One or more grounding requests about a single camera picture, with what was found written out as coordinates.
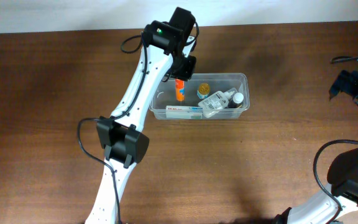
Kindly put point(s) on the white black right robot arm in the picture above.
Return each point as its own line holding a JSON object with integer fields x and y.
{"x": 340, "y": 195}

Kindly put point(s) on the white spray bottle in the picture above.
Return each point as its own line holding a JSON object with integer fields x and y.
{"x": 216, "y": 102}

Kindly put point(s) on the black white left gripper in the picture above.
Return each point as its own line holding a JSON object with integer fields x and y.
{"x": 183, "y": 68}

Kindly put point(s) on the small jar gold lid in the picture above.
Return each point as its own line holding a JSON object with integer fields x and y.
{"x": 203, "y": 91}

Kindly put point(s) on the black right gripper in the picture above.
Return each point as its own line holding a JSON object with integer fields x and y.
{"x": 343, "y": 83}

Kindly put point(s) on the orange tube white cap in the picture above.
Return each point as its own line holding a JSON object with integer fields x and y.
{"x": 180, "y": 90}

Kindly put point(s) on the dark bottle white cap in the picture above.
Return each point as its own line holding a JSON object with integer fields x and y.
{"x": 236, "y": 100}

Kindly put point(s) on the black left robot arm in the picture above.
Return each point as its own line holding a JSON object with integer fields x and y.
{"x": 165, "y": 49}

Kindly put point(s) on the clear plastic container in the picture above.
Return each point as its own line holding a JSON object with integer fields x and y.
{"x": 165, "y": 94}

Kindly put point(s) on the white green medicine box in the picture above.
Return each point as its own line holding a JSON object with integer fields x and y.
{"x": 184, "y": 112}

